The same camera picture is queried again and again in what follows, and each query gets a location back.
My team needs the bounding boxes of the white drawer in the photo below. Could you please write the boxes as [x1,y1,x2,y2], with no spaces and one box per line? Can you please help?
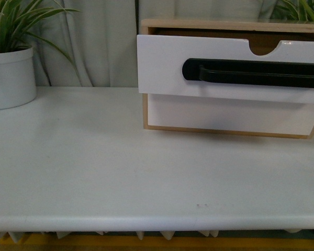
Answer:
[143,94,314,139]
[137,35,314,104]

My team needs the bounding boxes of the wooden drawer cabinet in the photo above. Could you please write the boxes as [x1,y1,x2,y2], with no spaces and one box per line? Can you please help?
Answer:
[141,18,314,140]

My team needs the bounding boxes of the grey-green backdrop curtain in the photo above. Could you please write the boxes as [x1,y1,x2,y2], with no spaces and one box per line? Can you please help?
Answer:
[32,1,284,87]

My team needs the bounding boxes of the left white plant pot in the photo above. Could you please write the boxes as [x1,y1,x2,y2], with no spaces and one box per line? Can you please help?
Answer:
[0,48,37,110]

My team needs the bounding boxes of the right spider plant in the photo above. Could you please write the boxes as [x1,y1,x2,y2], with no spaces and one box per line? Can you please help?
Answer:
[271,0,314,22]

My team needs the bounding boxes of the spider plant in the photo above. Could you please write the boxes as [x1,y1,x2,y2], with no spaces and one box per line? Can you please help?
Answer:
[0,0,77,67]
[271,0,314,22]

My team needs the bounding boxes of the left spider plant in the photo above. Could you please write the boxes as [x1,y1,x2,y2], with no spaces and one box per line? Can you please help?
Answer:
[0,0,77,67]

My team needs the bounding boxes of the black drawer handle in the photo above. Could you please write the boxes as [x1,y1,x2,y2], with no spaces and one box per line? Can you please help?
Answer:
[182,58,314,88]

